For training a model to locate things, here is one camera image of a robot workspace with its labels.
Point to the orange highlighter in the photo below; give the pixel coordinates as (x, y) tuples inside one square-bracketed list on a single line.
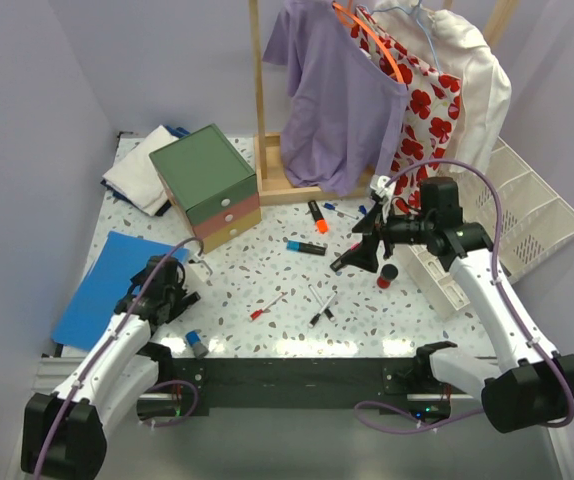
[(317, 216)]

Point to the orange clothes hanger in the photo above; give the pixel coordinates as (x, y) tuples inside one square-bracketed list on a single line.
[(350, 20)]

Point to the light blue clothes hanger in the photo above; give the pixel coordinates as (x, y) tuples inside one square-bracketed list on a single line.
[(417, 15)]

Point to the blue highlighter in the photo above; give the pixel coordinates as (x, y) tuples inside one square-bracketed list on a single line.
[(307, 248)]

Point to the folded white cloth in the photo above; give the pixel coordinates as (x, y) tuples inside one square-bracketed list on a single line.
[(139, 172)]

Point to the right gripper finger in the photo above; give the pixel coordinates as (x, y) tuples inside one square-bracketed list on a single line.
[(363, 258), (367, 223)]

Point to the blue document folder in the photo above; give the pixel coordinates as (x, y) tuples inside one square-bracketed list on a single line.
[(89, 311)]

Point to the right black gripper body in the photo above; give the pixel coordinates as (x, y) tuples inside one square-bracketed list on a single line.
[(383, 226)]

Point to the red floral dress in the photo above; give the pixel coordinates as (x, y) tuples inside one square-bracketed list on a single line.
[(433, 108)]

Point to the purple t-shirt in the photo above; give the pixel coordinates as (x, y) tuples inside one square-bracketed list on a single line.
[(346, 114)]

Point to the blue grey stamp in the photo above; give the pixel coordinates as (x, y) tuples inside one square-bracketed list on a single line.
[(199, 350)]

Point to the black cap marker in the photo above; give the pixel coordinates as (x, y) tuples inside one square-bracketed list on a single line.
[(327, 304), (328, 313)]

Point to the black cap marker upper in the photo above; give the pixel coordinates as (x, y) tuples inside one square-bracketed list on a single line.
[(328, 313)]

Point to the red cap marker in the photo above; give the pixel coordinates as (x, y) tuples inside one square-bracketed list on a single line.
[(257, 313)]

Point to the red black stamp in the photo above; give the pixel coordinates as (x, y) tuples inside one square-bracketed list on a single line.
[(387, 275)]

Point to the cream white shirt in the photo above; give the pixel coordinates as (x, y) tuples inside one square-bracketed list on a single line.
[(462, 52)]

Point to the black cap marker lower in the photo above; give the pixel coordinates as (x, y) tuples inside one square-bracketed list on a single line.
[(327, 304)]

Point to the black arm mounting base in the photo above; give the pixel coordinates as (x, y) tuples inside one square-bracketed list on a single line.
[(313, 383)]

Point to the three-drawer desk organizer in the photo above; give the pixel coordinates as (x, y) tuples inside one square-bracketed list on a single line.
[(210, 184)]

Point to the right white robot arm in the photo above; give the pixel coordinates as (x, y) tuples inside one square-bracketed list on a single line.
[(531, 384)]

